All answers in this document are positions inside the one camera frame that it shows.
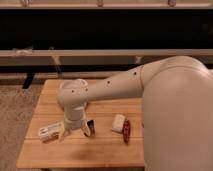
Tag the red brown oblong object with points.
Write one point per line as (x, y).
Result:
(126, 131)

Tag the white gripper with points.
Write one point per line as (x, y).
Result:
(74, 125)

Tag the white plastic bottle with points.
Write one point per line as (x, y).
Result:
(50, 132)

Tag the wooden table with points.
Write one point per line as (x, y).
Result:
(106, 149)

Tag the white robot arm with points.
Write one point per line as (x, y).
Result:
(177, 110)

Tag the white sponge block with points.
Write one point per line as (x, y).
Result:
(118, 123)

